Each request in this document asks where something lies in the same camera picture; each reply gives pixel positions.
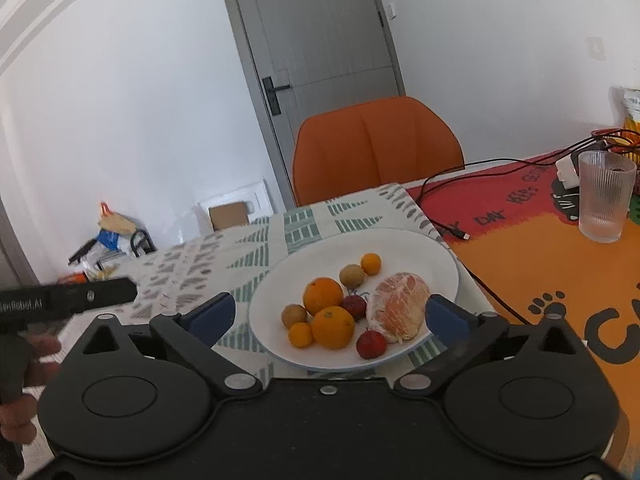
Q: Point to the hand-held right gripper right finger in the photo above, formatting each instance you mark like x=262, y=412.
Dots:
x=445, y=317

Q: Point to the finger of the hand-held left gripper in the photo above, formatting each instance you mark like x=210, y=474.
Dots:
x=105, y=292

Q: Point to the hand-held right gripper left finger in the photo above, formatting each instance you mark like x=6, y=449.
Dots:
x=212, y=315

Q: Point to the orange-tinted peeled pomelo segment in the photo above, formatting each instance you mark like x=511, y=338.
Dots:
x=407, y=297

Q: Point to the white round plate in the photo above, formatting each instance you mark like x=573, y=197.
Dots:
x=280, y=305

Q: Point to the red bumpy round fruit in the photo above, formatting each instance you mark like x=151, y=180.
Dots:
x=371, y=344
x=354, y=307

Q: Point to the brown kiwi fruit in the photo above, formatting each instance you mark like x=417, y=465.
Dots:
x=294, y=316

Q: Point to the small tangerine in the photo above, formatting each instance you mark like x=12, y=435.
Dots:
x=371, y=264
x=301, y=335

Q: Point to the yellow-green round fruit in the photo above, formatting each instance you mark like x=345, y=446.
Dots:
x=351, y=276

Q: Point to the orange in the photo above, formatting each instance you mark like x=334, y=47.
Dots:
x=323, y=296
x=333, y=327

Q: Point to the person's left hand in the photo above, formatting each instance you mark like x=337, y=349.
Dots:
x=42, y=365

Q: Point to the orange paper bag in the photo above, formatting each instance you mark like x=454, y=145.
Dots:
x=75, y=277

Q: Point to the blue and white plastic bag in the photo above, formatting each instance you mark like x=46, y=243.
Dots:
x=107, y=241

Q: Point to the brown paper bag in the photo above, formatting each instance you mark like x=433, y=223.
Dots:
x=116, y=222

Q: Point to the orange and red printed mat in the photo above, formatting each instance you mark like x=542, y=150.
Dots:
x=540, y=260

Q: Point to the cardboard box white tray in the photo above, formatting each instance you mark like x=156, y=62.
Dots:
x=260, y=195

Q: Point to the orange chair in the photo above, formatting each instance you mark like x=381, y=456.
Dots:
x=375, y=150

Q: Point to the white charger adapter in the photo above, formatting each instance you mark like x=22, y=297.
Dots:
x=567, y=172

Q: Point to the ribbed clear glass cup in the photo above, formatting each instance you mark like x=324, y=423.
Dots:
x=605, y=195

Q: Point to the yellow snack packet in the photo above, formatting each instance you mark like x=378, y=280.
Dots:
x=632, y=107

